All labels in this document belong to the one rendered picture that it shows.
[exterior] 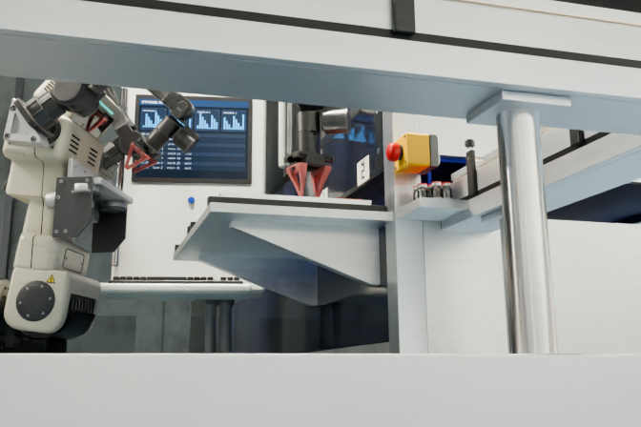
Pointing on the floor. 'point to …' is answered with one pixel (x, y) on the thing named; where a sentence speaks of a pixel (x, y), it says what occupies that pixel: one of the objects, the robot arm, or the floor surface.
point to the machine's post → (403, 233)
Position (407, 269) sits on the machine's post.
